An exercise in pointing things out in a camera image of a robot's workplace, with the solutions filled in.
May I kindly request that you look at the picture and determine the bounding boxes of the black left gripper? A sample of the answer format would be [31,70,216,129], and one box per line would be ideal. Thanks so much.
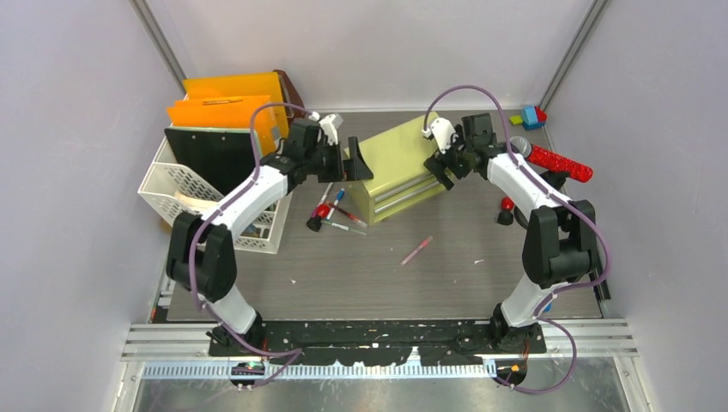
[306,137,373,184]

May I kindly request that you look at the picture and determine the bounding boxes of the green metal drawer cabinet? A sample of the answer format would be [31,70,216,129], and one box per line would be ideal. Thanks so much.
[346,115,446,227]

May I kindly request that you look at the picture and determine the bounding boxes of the red black stamp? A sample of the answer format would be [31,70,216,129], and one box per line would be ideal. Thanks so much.
[496,197,515,226]
[306,203,331,232]

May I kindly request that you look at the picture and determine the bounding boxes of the pink highlighter pen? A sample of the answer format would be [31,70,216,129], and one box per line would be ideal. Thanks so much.
[400,236,433,266]

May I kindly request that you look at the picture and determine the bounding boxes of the black clipboard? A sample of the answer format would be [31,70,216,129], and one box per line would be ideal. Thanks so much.
[164,126,260,196]

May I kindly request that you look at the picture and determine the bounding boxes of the Nineteen Eighty-Four dark book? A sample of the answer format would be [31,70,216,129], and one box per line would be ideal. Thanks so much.
[173,191,217,213]

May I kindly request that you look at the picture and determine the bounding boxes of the white plastic file rack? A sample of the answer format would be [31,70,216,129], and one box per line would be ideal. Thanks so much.
[137,140,291,254]

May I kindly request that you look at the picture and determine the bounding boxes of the mint green clipboard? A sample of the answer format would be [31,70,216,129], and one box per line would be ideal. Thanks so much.
[168,125,263,158]

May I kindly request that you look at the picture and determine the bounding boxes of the thick orange binder folder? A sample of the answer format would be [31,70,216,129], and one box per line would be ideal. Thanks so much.
[167,95,280,155]

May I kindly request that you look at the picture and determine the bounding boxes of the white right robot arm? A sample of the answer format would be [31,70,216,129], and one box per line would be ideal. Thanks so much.
[422,113,598,353]

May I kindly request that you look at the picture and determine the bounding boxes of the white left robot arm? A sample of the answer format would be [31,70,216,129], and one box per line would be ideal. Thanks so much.
[166,113,373,355]

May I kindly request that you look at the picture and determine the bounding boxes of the purple marker pen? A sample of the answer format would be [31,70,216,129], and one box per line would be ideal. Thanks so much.
[314,182,334,214]

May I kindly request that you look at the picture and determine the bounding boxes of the blue cap white marker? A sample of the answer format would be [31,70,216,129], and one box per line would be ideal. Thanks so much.
[327,188,345,220]

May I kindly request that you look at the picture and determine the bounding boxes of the orange red marker pen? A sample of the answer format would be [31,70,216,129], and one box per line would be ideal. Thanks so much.
[325,202,368,228]

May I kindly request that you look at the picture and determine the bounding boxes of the brown wooden object behind rack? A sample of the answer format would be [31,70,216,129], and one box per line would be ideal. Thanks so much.
[274,69,305,123]

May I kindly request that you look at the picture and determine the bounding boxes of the red glitter microphone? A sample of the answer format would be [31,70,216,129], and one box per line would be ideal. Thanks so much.
[510,136,594,183]

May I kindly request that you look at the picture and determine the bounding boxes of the colourful toy blocks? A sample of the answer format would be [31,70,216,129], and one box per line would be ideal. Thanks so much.
[508,106,548,130]

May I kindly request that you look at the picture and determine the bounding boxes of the black microphone stand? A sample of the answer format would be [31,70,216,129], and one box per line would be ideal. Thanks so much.
[513,169,573,232]

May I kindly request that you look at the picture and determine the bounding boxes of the thin orange folder in rack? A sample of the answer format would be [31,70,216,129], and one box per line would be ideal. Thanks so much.
[183,70,284,104]

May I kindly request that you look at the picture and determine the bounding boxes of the black handheld microphone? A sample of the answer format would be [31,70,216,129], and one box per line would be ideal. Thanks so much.
[589,257,611,302]

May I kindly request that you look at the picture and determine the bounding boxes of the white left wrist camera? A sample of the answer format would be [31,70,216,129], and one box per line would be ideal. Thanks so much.
[307,112,343,146]

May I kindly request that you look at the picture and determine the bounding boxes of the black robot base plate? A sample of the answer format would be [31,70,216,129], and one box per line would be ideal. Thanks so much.
[208,319,548,368]

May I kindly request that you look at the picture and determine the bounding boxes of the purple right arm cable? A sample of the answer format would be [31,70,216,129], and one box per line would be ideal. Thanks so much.
[422,85,612,395]

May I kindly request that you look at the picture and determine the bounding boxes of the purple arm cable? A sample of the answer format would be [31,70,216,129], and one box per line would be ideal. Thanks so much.
[187,102,319,388]
[422,85,612,395]

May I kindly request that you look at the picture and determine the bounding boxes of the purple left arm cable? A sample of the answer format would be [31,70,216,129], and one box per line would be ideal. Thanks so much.
[187,102,319,388]

